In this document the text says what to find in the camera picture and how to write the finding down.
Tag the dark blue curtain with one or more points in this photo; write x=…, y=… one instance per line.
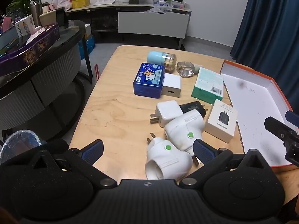
x=268, y=28

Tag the blue cartoon tin box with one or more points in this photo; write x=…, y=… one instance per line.
x=148, y=81

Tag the white charger with prongs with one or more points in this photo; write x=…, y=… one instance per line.
x=167, y=112

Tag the row of clear plastic boxes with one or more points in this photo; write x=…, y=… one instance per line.
x=168, y=3

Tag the white plug-in device green button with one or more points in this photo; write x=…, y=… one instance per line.
x=184, y=126
x=168, y=161

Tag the orange and white cardboard box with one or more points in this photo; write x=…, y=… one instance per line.
x=252, y=107

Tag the white carton with yellow tape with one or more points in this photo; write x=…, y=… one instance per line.
x=87, y=30

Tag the large leafy green plant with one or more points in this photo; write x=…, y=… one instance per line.
x=23, y=0

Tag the white cube usb charger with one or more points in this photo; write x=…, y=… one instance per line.
x=171, y=85

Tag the white and red plastic bag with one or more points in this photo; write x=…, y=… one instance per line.
x=62, y=1

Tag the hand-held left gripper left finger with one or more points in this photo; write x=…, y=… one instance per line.
x=93, y=150

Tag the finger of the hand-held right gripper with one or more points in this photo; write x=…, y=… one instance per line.
x=275, y=126
x=293, y=116

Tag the yellow box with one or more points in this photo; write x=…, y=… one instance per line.
x=80, y=2

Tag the white printed carton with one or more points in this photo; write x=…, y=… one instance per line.
x=24, y=25

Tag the green and white carton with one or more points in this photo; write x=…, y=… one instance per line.
x=208, y=84

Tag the crumpled clear plastic bags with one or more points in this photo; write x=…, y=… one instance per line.
x=158, y=10

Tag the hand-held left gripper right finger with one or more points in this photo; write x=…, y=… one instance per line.
x=203, y=150

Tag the white paper card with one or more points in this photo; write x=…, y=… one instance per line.
x=35, y=36

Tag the purple patterned tin tray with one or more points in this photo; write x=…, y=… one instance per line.
x=35, y=49

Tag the stainless steel tumbler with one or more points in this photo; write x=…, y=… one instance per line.
x=36, y=14

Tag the pink box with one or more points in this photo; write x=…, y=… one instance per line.
x=5, y=24

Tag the white cabinet drawer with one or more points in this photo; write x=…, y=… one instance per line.
x=151, y=25

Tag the black charger plug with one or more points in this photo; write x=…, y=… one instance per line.
x=190, y=108

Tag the white charger retail box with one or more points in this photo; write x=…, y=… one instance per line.
x=220, y=121

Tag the light blue toothpick jar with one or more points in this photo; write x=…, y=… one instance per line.
x=156, y=57

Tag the red patterned roll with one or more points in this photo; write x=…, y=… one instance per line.
x=97, y=72

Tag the long white tv cabinet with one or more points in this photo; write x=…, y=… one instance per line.
x=105, y=7

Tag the clear liquid bottle white cap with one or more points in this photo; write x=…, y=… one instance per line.
x=184, y=68

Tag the trash bin with clear liner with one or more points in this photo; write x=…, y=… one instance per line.
x=18, y=142

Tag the blue wrapped pack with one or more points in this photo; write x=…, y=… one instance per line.
x=88, y=45

